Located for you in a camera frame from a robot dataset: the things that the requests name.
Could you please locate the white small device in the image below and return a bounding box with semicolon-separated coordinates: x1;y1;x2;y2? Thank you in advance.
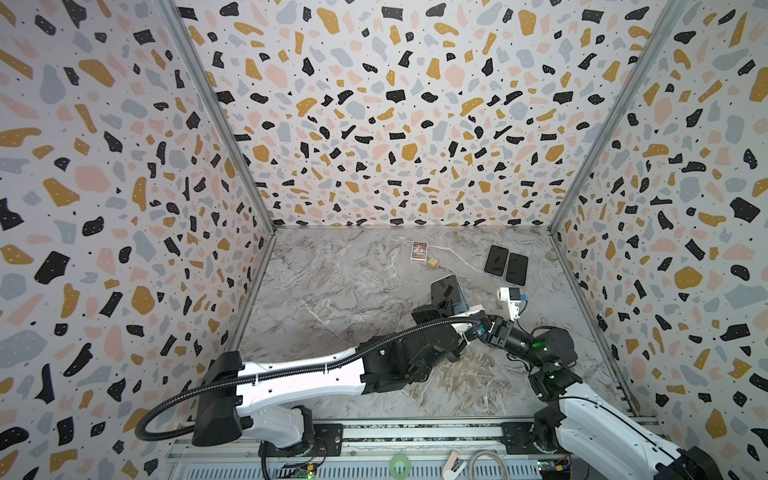
441;450;467;480

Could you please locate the right corner aluminium post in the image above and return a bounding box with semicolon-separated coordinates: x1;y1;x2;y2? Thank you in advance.
547;0;686;237

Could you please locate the playing card box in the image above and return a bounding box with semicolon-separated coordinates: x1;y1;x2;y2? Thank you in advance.
410;241;428;263

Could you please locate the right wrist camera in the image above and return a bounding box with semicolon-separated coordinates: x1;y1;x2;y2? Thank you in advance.
497;287;528;322

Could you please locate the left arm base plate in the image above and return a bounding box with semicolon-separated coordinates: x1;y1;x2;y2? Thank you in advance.
295;423;344;457

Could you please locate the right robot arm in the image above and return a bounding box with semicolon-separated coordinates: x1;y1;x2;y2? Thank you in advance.
470;310;722;479

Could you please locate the grey cable loop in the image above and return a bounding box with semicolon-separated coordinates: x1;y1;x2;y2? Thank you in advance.
466;449;510;480

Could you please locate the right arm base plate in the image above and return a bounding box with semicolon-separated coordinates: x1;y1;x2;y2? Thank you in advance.
500;420;570;455

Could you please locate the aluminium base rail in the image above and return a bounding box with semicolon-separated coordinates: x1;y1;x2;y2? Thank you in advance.
160;417;661;479

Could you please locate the corner aluminium post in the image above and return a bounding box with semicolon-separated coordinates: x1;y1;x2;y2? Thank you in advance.
156;0;276;237
547;0;686;237

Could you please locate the black corrugated cable conduit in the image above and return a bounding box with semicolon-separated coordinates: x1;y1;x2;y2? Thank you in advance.
134;317;484;443

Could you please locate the phone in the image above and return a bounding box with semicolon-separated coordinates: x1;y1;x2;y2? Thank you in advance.
505;253;529;286
483;245;509;277
430;275;469;317

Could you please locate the left corner aluminium post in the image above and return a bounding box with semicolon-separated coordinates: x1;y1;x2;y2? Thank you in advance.
156;0;276;237

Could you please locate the green tape roll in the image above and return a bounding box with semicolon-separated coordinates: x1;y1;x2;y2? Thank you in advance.
389;453;411;480

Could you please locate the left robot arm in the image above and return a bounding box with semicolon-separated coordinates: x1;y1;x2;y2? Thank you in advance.
192;306;472;449

